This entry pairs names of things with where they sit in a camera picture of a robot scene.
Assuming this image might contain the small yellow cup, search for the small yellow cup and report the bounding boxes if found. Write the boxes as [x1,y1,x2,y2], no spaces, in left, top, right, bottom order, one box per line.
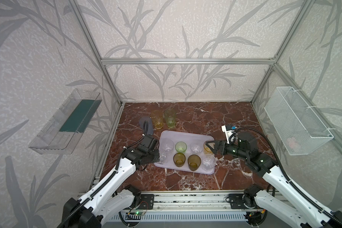
[203,140,216,155]

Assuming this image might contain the small clear faceted glass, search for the small clear faceted glass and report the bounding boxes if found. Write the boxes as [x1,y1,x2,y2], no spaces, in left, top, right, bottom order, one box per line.
[202,154,216,173]

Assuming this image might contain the clear faceted cup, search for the clear faceted cup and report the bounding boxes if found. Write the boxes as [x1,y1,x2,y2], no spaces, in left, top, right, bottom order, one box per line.
[161,139,174,152]

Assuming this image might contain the brown textured cup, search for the brown textured cup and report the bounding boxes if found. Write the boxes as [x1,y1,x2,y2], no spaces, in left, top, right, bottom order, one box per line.
[188,154,201,172]
[173,153,186,167]

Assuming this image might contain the small green cup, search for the small green cup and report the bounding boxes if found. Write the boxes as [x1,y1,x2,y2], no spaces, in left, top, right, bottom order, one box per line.
[175,142,187,154]

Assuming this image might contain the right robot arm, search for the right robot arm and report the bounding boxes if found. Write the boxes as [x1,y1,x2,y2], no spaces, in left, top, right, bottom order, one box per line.
[205,125,342,228]

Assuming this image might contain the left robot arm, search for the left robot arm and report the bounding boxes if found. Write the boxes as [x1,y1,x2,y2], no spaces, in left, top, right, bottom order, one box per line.
[59,121,159,228]

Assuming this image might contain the lavender plastic tray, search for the lavender plastic tray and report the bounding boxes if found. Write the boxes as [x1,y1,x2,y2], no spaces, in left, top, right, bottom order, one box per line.
[154,131,215,175]

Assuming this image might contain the tall blue frosted cup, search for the tall blue frosted cup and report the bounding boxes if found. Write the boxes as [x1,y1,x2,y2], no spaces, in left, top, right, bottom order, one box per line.
[139,116,154,135]

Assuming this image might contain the tall yellow plastic cup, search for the tall yellow plastic cup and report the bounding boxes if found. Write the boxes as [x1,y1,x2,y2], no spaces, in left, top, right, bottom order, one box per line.
[151,110,164,130]

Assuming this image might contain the tall green plastic cup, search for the tall green plastic cup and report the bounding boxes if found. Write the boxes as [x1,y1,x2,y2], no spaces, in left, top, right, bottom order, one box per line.
[163,108,176,128]

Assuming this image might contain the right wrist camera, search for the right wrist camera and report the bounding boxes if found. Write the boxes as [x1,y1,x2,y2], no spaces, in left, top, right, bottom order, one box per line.
[221,124,236,144]

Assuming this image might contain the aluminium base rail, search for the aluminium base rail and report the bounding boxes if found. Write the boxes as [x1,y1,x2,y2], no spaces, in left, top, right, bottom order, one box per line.
[71,190,314,213]

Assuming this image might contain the white wire basket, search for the white wire basket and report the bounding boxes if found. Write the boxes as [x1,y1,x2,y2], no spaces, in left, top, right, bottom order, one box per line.
[265,86,334,156]

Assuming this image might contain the clear plastic wall bin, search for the clear plastic wall bin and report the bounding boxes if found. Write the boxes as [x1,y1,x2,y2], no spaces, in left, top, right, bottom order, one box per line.
[28,89,102,155]

